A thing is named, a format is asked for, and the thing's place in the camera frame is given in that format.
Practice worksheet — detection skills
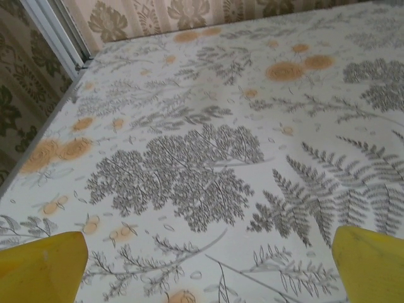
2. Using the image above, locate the aluminium frame post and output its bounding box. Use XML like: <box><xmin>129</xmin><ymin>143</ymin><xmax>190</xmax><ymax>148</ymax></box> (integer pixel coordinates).
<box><xmin>23</xmin><ymin>0</ymin><xmax>93</xmax><ymax>80</ymax></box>

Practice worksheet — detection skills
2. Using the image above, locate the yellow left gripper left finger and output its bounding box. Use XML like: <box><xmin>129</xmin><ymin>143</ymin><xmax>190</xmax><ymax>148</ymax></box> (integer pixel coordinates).
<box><xmin>0</xmin><ymin>231</ymin><xmax>90</xmax><ymax>303</ymax></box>

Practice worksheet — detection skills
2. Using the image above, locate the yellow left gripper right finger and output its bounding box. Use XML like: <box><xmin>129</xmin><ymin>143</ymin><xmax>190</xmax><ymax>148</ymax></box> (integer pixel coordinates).
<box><xmin>331</xmin><ymin>225</ymin><xmax>404</xmax><ymax>303</ymax></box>

